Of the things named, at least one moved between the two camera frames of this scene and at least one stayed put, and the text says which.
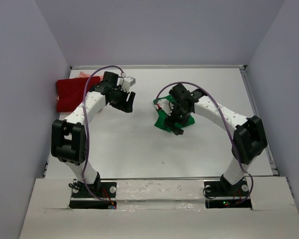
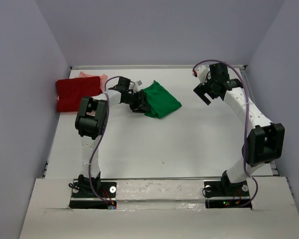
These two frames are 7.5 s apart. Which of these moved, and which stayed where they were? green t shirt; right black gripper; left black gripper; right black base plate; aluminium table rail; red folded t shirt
Moved: right black gripper; left black gripper; green t shirt
Stayed: aluminium table rail; right black base plate; red folded t shirt
